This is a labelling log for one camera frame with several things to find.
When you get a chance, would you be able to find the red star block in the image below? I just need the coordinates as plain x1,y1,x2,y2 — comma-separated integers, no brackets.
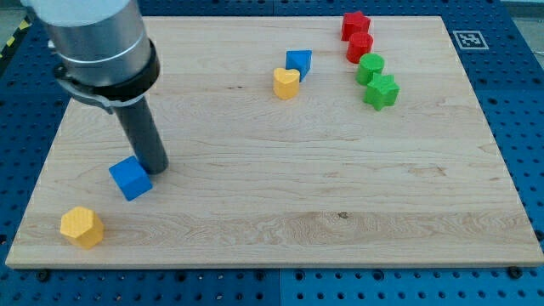
341,10,371,41

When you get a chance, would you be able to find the blue triangle block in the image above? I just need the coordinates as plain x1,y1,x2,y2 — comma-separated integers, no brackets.
285,49,312,82

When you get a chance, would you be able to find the yellow hexagon block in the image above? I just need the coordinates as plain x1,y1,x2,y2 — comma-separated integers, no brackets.
59,207,105,249

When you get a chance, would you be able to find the light wooden board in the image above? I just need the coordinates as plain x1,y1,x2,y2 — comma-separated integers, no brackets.
6,16,543,269

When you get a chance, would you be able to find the red cylinder block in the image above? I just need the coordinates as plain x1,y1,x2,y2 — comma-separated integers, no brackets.
346,31,374,64

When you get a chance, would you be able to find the green star block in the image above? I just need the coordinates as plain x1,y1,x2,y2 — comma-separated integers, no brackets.
363,73,400,111

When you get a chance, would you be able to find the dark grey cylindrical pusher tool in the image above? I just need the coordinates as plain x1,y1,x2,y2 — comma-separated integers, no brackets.
114,97,169,175

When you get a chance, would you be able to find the blue cube block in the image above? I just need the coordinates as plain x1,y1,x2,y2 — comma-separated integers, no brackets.
109,156,153,201

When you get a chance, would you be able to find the black bolt front left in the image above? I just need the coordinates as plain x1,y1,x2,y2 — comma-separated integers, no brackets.
36,269,50,282

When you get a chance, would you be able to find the black bolt front right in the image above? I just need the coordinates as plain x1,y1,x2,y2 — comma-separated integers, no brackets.
507,266,524,280

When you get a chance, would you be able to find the yellow heart block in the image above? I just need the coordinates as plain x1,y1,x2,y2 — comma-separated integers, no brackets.
273,67,300,99

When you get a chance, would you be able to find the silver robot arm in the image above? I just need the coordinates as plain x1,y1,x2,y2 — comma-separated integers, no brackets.
22,0,160,113

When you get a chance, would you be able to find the green cylinder block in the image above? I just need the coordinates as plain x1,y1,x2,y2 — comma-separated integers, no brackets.
355,53,385,85

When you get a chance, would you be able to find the white fiducial marker tag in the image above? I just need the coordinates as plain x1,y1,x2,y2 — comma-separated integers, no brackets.
452,30,489,50

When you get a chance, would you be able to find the black bolt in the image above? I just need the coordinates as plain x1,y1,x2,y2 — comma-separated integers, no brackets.
36,269,50,282
507,266,524,280

